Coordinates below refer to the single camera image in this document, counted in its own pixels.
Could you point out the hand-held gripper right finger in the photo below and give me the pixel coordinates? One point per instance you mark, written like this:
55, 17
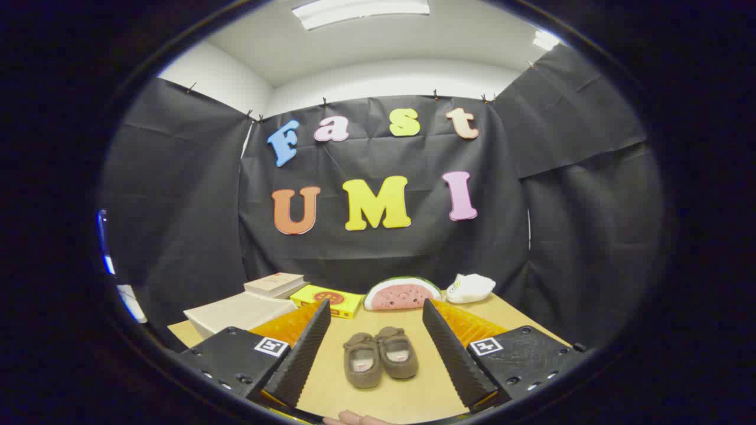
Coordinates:
455, 360

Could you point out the grey book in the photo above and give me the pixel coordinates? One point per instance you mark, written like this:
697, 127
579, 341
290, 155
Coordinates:
297, 290

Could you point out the watermelon slice plush toy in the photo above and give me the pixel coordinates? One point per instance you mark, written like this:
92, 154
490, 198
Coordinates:
400, 295

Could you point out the small ceiling light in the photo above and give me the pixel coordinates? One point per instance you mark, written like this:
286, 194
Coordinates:
544, 40

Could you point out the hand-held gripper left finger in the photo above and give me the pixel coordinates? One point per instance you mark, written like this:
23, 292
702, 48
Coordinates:
307, 354

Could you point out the black backdrop cloth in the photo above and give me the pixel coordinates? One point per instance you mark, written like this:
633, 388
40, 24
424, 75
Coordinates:
378, 254

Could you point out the cream fabric storage box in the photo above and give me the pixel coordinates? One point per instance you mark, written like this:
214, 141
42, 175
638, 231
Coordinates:
239, 313

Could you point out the beige book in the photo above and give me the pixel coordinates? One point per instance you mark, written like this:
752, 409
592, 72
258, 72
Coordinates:
273, 283

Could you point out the white plush toy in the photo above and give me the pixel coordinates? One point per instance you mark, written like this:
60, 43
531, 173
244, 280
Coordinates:
472, 288

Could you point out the brown fuzzy shoe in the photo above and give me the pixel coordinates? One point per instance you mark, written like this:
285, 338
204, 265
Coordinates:
397, 354
362, 361

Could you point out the long ceiling light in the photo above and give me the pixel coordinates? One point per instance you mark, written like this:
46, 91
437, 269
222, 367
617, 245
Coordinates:
360, 10

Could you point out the yellow book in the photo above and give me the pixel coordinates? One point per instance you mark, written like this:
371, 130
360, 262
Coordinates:
328, 298

